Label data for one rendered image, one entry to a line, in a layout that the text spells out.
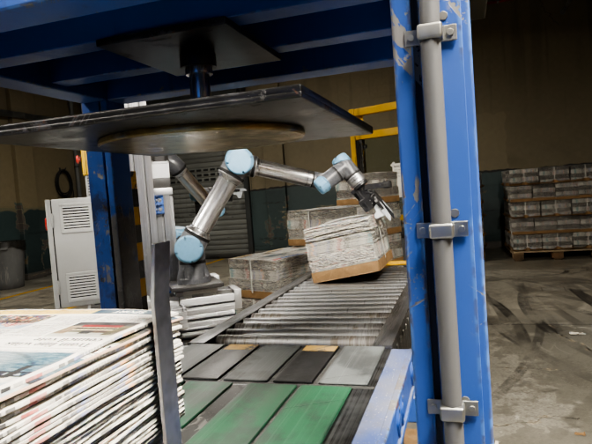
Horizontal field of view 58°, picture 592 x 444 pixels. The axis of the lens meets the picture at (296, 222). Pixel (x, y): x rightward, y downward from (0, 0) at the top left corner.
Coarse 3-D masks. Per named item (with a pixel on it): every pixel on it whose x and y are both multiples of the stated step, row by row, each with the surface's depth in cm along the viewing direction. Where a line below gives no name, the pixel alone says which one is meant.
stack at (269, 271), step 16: (240, 256) 320; (256, 256) 314; (272, 256) 309; (288, 256) 303; (304, 256) 312; (240, 272) 310; (256, 272) 302; (272, 272) 295; (288, 272) 300; (304, 272) 312; (240, 288) 311; (256, 288) 303; (272, 288) 295
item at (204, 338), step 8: (296, 280) 236; (304, 280) 234; (288, 288) 217; (272, 296) 203; (280, 296) 204; (256, 304) 190; (264, 304) 189; (240, 312) 179; (248, 312) 178; (256, 312) 180; (232, 320) 168; (240, 320) 168; (216, 328) 159; (224, 328) 159; (232, 328) 161; (200, 336) 151; (208, 336) 151; (216, 336) 151
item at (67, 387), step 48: (0, 336) 54; (48, 336) 52; (96, 336) 51; (144, 336) 55; (0, 384) 39; (48, 384) 43; (96, 384) 48; (144, 384) 55; (0, 432) 38; (48, 432) 42; (96, 432) 47; (144, 432) 54
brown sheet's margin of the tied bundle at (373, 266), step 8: (360, 264) 217; (368, 264) 217; (376, 264) 216; (384, 264) 227; (320, 272) 223; (328, 272) 222; (336, 272) 221; (344, 272) 220; (352, 272) 219; (360, 272) 218; (368, 272) 217; (320, 280) 223; (328, 280) 222
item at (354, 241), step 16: (336, 224) 220; (352, 224) 218; (368, 224) 215; (320, 240) 223; (336, 240) 220; (352, 240) 218; (368, 240) 217; (320, 256) 224; (336, 256) 221; (352, 256) 219; (368, 256) 217
